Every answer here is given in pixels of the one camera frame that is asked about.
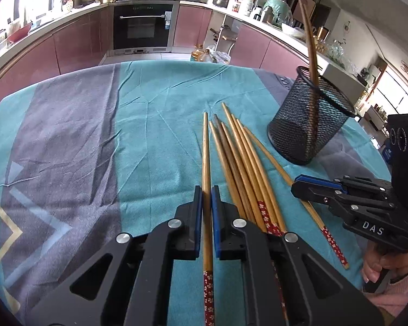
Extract person's right forearm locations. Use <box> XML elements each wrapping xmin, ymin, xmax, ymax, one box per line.
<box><xmin>370</xmin><ymin>261</ymin><xmax>408</xmax><ymax>317</ymax></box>

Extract white bowl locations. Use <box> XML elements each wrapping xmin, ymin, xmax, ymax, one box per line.
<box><xmin>282</xmin><ymin>23</ymin><xmax>305</xmax><ymax>38</ymax></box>

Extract red-handled wooden chopstick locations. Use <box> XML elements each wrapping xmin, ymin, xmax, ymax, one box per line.
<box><xmin>243</xmin><ymin>126</ymin><xmax>349</xmax><ymax>270</ymax></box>
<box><xmin>298</xmin><ymin>0</ymin><xmax>322</xmax><ymax>157</ymax></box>
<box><xmin>202</xmin><ymin>112</ymin><xmax>215</xmax><ymax>326</ymax></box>

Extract white cabinet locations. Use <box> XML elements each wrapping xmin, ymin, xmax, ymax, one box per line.
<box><xmin>321</xmin><ymin>64</ymin><xmax>366</xmax><ymax>109</ymax></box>

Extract pink kitchen cabinets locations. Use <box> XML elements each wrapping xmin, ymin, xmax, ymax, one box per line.
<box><xmin>0</xmin><ymin>5</ymin><xmax>303</xmax><ymax>109</ymax></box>

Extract mint green appliance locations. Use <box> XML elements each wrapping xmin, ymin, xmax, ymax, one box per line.
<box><xmin>262</xmin><ymin>0</ymin><xmax>288</xmax><ymax>25</ymax></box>

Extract black mesh utensil holder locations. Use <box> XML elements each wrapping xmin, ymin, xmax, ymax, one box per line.
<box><xmin>267</xmin><ymin>66</ymin><xmax>357</xmax><ymax>166</ymax></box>

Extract teal and grey tablecloth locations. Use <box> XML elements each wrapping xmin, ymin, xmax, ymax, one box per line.
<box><xmin>0</xmin><ymin>60</ymin><xmax>395</xmax><ymax>326</ymax></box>

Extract black built-in oven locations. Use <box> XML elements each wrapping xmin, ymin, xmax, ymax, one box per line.
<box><xmin>113</xmin><ymin>2</ymin><xmax>175</xmax><ymax>51</ymax></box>

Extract red bowl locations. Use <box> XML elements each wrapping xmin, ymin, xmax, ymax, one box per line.
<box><xmin>7</xmin><ymin>24</ymin><xmax>33</xmax><ymax>40</ymax></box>

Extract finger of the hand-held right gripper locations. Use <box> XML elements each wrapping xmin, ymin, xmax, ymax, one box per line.
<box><xmin>295</xmin><ymin>174</ymin><xmax>394</xmax><ymax>198</ymax></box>
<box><xmin>290</xmin><ymin>181</ymin><xmax>395</xmax><ymax>224</ymax></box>

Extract person's right hand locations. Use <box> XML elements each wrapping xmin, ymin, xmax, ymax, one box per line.
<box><xmin>362</xmin><ymin>242</ymin><xmax>408</xmax><ymax>285</ymax></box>

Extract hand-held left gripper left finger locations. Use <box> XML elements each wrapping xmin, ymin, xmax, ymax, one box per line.
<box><xmin>27</xmin><ymin>186</ymin><xmax>203</xmax><ymax>326</ymax></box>

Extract bunch of wooden chopsticks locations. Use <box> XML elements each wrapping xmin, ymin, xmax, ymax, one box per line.
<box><xmin>208</xmin><ymin>102</ymin><xmax>289</xmax><ymax>236</ymax></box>

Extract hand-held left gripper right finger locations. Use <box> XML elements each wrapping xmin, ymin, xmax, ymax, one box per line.
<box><xmin>211</xmin><ymin>185</ymin><xmax>385</xmax><ymax>326</ymax></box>

